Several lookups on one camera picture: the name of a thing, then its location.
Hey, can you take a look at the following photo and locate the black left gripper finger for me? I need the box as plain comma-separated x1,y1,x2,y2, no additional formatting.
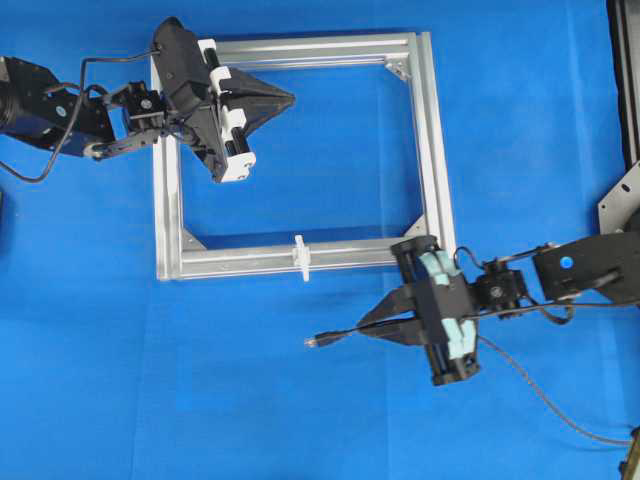
219,68,295,108
227,99,295,137

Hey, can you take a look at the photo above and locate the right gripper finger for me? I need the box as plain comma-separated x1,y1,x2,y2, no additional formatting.
364,319,428,346
358,286,420,325

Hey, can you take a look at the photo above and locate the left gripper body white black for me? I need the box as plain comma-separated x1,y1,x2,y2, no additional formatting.
197,39,256,183

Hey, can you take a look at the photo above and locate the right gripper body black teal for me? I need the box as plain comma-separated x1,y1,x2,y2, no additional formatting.
391,235,479,386

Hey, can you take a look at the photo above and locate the black wire with plug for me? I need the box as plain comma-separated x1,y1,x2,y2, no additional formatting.
303,299,636,446

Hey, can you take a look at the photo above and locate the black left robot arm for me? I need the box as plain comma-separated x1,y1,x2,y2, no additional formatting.
1,39,295,184

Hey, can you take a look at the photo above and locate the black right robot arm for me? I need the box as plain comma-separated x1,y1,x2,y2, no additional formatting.
305,176,639,386

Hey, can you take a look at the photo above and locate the blue table cloth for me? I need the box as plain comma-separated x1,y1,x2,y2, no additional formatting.
1,1,639,479

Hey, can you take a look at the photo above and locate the black stand at right edge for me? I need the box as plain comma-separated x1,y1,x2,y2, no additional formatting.
597,0,639,234

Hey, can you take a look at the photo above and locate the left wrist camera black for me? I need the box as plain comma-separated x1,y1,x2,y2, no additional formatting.
151,17,210,116

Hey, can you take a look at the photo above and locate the white string loop clip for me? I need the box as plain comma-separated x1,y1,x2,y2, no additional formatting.
292,234,311,282

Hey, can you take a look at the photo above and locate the aluminium extrusion frame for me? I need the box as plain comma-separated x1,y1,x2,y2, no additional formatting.
151,31,458,283

